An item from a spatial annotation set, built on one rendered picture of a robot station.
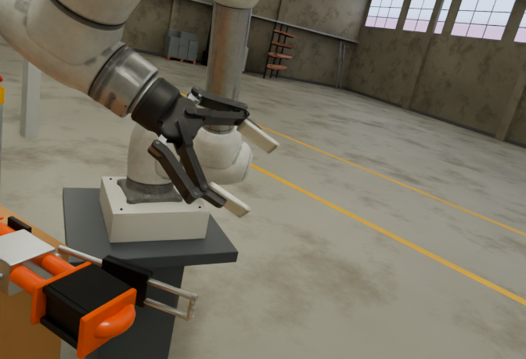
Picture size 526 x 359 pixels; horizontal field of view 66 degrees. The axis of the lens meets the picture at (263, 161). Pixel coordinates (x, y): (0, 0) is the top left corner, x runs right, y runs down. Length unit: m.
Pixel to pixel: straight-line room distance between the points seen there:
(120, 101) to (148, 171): 0.75
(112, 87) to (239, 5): 0.56
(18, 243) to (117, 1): 0.33
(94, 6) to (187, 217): 0.89
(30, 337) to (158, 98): 0.58
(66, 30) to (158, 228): 0.86
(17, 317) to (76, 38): 0.56
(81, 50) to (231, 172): 0.79
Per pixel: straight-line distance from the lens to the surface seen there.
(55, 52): 0.58
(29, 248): 0.61
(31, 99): 4.59
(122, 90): 0.57
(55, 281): 0.53
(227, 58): 1.12
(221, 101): 0.65
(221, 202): 0.57
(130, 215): 1.27
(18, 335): 0.95
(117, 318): 0.50
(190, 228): 1.34
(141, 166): 1.31
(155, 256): 1.25
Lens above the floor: 1.41
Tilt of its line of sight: 16 degrees down
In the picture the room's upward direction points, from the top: 13 degrees clockwise
